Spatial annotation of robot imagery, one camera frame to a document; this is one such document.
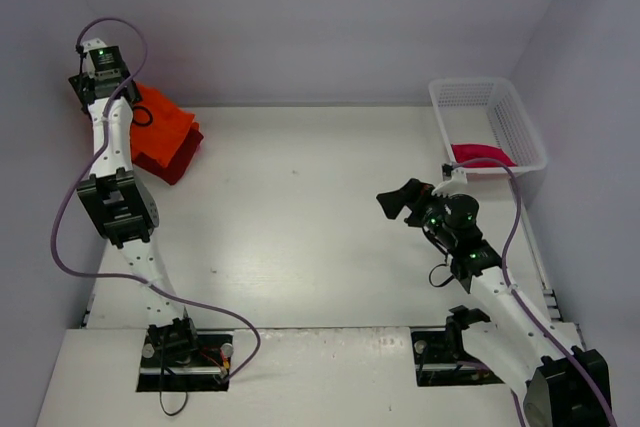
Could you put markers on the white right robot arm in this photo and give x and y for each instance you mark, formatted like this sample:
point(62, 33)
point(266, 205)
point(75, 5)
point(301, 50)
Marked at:
point(554, 380)

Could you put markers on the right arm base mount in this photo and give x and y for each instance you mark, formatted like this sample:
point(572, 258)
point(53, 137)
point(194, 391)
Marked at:
point(439, 357)

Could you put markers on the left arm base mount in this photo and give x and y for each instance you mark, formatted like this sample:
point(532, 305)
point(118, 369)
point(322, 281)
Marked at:
point(178, 358)

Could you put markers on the orange t shirt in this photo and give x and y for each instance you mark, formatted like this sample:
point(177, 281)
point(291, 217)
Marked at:
point(159, 126)

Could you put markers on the white plastic basket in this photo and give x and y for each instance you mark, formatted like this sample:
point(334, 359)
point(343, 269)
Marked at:
point(486, 111)

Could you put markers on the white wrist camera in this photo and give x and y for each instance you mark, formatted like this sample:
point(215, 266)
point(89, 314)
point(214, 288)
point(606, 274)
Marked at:
point(88, 45)
point(453, 181)

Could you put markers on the magenta t shirt in basket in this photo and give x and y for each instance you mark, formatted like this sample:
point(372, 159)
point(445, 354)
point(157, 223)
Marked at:
point(488, 155)

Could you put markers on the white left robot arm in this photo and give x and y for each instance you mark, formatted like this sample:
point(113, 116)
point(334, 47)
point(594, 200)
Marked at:
point(119, 205)

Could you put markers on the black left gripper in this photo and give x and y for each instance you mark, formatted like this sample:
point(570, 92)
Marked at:
point(79, 84)

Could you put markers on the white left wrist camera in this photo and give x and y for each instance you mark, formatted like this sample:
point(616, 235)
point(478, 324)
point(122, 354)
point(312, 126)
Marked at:
point(88, 45)

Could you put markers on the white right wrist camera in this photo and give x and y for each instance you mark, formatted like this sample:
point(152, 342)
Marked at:
point(453, 181)

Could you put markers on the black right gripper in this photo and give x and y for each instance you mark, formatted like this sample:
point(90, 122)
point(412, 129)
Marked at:
point(416, 203)

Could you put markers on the folded dark red t shirt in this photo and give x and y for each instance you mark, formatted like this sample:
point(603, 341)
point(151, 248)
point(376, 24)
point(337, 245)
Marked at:
point(172, 171)

